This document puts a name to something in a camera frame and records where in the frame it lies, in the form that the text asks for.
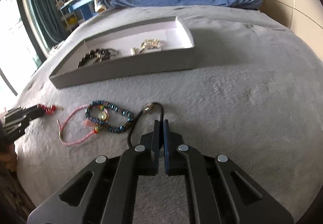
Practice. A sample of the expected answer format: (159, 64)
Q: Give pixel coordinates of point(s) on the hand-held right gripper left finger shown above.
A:
(155, 143)

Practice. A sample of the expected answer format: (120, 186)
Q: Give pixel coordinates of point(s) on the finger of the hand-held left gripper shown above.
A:
(30, 111)
(17, 125)

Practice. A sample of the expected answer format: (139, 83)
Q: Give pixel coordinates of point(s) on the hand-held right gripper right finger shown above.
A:
(165, 138)

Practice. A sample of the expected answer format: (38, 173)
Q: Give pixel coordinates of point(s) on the grey cardboard box tray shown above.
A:
(126, 70)

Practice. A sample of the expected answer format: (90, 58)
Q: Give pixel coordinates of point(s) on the pearl hair pin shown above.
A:
(133, 50)

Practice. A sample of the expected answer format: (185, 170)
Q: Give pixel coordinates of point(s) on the person's left hand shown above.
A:
(7, 159)

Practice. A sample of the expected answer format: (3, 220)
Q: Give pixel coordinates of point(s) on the white helmet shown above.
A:
(55, 48)

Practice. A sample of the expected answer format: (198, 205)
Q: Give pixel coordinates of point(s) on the window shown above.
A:
(15, 37)

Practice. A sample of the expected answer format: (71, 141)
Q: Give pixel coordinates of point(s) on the yellow item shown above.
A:
(72, 21)

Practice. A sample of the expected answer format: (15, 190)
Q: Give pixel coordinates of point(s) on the teal curtain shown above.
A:
(43, 7)

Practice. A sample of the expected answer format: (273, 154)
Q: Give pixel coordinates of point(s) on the grey white slipper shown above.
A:
(99, 3)

